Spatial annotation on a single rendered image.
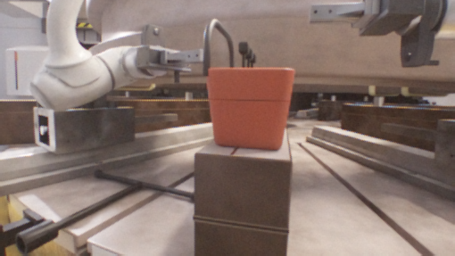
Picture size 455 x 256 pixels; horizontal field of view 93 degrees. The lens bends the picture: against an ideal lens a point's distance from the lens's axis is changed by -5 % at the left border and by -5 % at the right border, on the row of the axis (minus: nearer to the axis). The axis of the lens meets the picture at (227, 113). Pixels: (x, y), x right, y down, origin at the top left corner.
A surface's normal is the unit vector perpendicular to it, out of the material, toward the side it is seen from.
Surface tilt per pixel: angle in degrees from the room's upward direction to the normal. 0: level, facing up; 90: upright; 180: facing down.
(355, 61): 90
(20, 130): 90
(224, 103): 97
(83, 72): 101
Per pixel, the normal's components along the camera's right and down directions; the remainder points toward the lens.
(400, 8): -0.23, 0.08
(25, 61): 0.13, 0.09
